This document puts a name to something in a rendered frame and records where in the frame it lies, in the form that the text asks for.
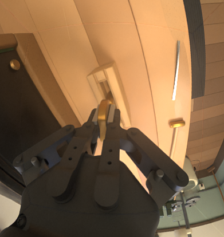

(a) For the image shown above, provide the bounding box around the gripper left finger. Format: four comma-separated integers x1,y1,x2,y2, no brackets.
13,104,101,203

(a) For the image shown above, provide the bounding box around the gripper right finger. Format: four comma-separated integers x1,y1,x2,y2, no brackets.
93,104,190,210

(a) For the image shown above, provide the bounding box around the brass lever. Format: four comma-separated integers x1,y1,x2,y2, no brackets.
99,91,115,142

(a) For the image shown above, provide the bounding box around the dark wooden clock case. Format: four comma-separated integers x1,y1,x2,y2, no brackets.
0,33,84,205

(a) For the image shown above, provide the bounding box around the white cylinder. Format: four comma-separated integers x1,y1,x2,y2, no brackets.
183,155,200,193

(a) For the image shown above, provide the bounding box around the grey round disc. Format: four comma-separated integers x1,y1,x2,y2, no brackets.
184,195,201,208

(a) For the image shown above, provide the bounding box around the round brass knob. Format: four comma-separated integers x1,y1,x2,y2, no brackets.
9,58,21,72

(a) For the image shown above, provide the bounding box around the wooden stick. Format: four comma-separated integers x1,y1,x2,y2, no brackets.
207,167,224,216

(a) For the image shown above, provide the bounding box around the long silver rod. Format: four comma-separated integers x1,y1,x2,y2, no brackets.
171,39,181,101

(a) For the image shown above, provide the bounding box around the green strip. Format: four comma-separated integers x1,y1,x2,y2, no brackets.
0,47,15,56

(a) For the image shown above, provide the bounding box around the dark grey ribbed panel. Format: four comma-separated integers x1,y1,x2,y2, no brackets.
183,0,206,99

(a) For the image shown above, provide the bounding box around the grey post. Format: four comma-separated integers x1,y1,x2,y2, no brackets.
179,191,190,230

